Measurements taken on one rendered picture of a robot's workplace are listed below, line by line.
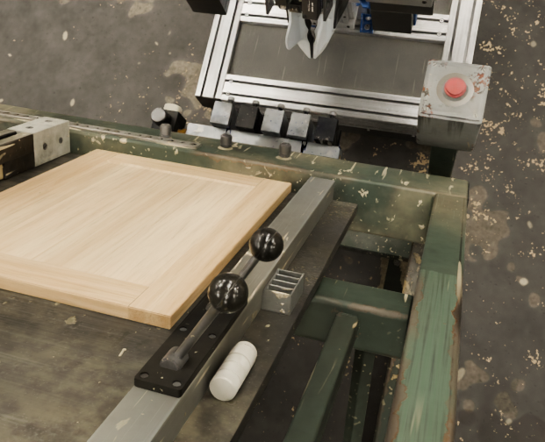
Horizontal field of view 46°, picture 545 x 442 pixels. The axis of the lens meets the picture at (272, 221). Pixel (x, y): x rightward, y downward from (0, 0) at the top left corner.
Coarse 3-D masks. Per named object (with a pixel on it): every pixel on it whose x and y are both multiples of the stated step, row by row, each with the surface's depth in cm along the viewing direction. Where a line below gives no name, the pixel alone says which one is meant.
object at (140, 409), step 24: (312, 192) 118; (288, 216) 106; (312, 216) 110; (288, 240) 97; (240, 264) 88; (264, 264) 89; (288, 264) 97; (240, 336) 78; (216, 360) 70; (192, 384) 63; (120, 408) 59; (144, 408) 59; (168, 408) 59; (192, 408) 65; (96, 432) 56; (120, 432) 56; (144, 432) 56; (168, 432) 59
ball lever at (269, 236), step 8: (256, 232) 70; (264, 232) 69; (272, 232) 69; (256, 240) 69; (264, 240) 69; (272, 240) 69; (280, 240) 70; (256, 248) 69; (264, 248) 69; (272, 248) 69; (280, 248) 70; (256, 256) 70; (264, 256) 69; (272, 256) 69; (248, 264) 72; (256, 264) 72; (240, 272) 72; (248, 272) 72; (208, 304) 74
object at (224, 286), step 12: (216, 276) 60; (228, 276) 59; (240, 276) 60; (216, 288) 58; (228, 288) 58; (240, 288) 59; (216, 300) 58; (228, 300) 58; (240, 300) 59; (216, 312) 61; (228, 312) 59; (204, 324) 61; (192, 336) 62; (180, 348) 63; (168, 360) 63; (180, 360) 64
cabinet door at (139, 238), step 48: (0, 192) 111; (48, 192) 114; (96, 192) 116; (144, 192) 118; (192, 192) 120; (240, 192) 122; (288, 192) 127; (0, 240) 94; (48, 240) 96; (96, 240) 97; (144, 240) 98; (192, 240) 100; (240, 240) 102; (0, 288) 85; (48, 288) 82; (96, 288) 83; (144, 288) 84; (192, 288) 85
